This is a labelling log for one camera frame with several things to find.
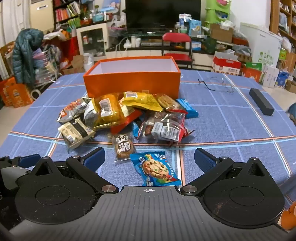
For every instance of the beige black-print snack packet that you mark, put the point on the beige black-print snack packet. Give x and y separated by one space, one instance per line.
74 132

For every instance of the orange cardboard box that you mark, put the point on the orange cardboard box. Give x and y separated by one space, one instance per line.
131 85

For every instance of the blue checked tablecloth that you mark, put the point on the blue checked tablecloth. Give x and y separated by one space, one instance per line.
231 120

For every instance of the red folding chair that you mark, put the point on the red folding chair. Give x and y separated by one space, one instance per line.
177 37

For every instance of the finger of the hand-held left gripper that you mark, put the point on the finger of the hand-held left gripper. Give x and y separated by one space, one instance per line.
30 160

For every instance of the white glass-door cabinet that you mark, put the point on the white glass-door cabinet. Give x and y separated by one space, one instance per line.
92 29

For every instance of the red white carton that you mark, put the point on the red white carton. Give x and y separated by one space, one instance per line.
226 64

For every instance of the black long case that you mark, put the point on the black long case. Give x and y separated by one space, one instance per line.
261 102

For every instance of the clear round brown cookie packet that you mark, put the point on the clear round brown cookie packet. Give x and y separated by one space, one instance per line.
123 147

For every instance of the green plastic shelf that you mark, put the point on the green plastic shelf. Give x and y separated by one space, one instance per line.
217 16

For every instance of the yellow snack packet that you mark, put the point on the yellow snack packet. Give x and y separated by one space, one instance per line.
143 99

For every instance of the orange grey chip packet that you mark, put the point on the orange grey chip packet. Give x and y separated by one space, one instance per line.
69 111

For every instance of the black television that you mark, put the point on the black television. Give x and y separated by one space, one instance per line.
161 11

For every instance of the metal cart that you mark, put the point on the metal cart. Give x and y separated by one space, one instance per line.
46 69

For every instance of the thin-frame eyeglasses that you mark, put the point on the thin-frame eyeglasses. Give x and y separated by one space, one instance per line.
204 85

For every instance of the white sack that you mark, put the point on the white sack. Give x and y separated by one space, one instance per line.
88 62

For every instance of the dark green bag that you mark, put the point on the dark green bag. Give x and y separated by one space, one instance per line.
209 46

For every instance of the white chest freezer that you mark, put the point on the white chest freezer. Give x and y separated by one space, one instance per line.
259 44

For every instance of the yellow cake packet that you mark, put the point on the yellow cake packet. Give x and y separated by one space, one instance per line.
115 111

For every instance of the open cardboard box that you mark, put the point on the open cardboard box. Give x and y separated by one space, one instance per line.
74 67

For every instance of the clear cracker packet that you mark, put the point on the clear cracker packet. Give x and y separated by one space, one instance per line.
166 102

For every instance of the blue bar packet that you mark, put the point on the blue bar packet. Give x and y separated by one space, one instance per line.
188 110

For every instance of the dark seaweed snack packet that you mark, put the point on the dark seaweed snack packet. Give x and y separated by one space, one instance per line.
90 115

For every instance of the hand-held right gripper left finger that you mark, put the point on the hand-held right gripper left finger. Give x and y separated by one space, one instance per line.
94 158

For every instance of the blue cookie packet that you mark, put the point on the blue cookie packet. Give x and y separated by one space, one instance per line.
155 169

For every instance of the white television stand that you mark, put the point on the white television stand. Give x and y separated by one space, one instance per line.
138 52

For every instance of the clear chocolate packet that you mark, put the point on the clear chocolate packet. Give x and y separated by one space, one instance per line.
161 129

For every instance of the blue white package stack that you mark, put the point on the blue white package stack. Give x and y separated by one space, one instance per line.
190 25

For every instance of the beige standing air conditioner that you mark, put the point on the beige standing air conditioner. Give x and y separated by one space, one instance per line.
41 16

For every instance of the teal down jacket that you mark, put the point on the teal down jacket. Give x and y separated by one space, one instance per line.
25 58

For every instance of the wooden bookshelf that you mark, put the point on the wooden bookshelf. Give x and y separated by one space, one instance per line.
274 16

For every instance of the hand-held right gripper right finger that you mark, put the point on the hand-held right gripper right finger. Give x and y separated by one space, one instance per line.
204 160

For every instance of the orange paper bag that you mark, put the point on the orange paper bag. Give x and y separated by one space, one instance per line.
16 92

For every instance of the black bookshelf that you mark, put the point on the black bookshelf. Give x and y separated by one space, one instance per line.
64 11

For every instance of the brown cardboard box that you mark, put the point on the brown cardboard box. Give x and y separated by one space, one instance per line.
220 33

